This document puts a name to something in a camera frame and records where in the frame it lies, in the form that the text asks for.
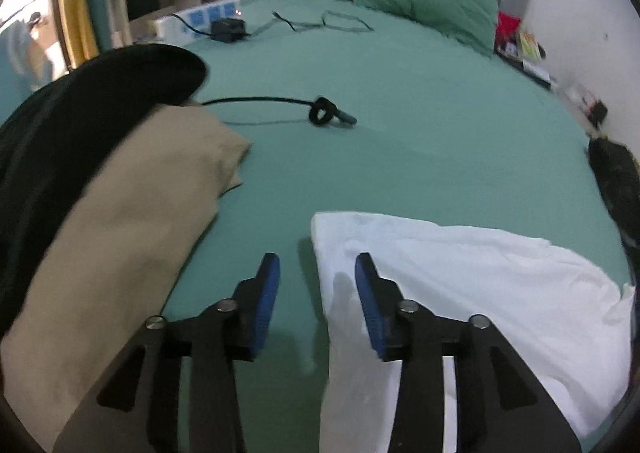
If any beige folded garment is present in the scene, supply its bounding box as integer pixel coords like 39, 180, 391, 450
1, 106, 250, 451

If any white blue power strip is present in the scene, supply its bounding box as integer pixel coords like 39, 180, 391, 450
151, 0, 241, 47

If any black charging cable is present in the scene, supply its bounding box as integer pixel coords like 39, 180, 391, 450
244, 8, 376, 37

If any black folded garment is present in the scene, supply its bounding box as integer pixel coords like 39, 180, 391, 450
1, 44, 207, 332

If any black cable with velcro strap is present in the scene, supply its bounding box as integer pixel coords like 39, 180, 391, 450
200, 96, 359, 128

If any black power adapter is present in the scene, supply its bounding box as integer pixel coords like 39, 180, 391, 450
209, 18, 248, 44

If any small black speaker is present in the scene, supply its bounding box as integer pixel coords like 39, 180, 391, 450
588, 100, 608, 128

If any green bed sheet mattress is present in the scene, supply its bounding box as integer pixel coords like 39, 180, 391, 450
165, 0, 634, 452

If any books and snack pile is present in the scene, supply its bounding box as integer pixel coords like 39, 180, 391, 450
495, 30, 554, 90

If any white hooded jacket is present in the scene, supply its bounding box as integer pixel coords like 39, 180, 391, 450
310, 210, 637, 453

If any black clothes pile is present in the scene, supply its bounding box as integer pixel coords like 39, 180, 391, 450
587, 134, 640, 254

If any teal patterned cloth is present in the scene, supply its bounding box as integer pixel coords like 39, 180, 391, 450
0, 21, 53, 123

